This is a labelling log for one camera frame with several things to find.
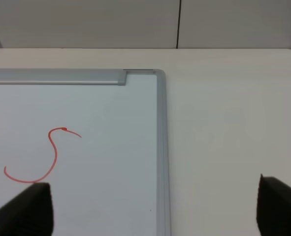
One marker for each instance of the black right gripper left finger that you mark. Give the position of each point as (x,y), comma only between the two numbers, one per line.
(24,211)

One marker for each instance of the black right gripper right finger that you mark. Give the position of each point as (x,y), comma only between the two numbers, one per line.
(273,207)

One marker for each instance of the white board with grey frame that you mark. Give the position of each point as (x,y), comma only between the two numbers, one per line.
(96,139)

